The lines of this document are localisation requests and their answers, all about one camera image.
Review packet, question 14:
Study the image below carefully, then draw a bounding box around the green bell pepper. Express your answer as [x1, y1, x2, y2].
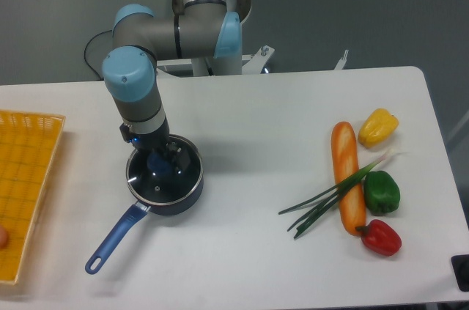
[363, 171, 401, 215]

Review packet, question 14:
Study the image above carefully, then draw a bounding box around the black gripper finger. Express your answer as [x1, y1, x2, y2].
[147, 152, 165, 174]
[165, 141, 191, 174]

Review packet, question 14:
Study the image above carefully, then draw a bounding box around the green spring onion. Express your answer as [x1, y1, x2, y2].
[279, 151, 394, 239]

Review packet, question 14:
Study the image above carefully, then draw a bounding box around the red bell pepper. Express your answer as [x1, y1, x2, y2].
[355, 219, 402, 257]

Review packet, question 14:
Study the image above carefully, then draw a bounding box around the blue saucepan with handle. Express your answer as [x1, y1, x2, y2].
[85, 134, 204, 275]

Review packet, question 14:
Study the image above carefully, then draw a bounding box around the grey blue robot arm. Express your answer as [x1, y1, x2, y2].
[102, 0, 242, 174]

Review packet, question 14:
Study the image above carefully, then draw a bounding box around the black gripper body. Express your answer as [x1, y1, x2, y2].
[119, 122, 169, 156]

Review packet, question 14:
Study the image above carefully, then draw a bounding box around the glass lid blue knob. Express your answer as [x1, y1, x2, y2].
[125, 135, 203, 207]

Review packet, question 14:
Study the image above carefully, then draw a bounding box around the yellow woven basket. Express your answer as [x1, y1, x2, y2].
[1, 110, 66, 285]

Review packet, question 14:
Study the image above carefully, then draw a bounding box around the black floor cable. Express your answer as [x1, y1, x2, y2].
[84, 29, 114, 80]

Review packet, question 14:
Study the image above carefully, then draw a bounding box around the black device at table edge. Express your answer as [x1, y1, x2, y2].
[451, 254, 469, 292]

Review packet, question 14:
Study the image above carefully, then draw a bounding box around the orange baguette bread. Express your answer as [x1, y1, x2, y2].
[330, 121, 367, 237]

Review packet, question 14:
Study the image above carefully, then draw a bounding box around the yellow bell pepper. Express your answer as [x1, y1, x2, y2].
[358, 108, 399, 149]

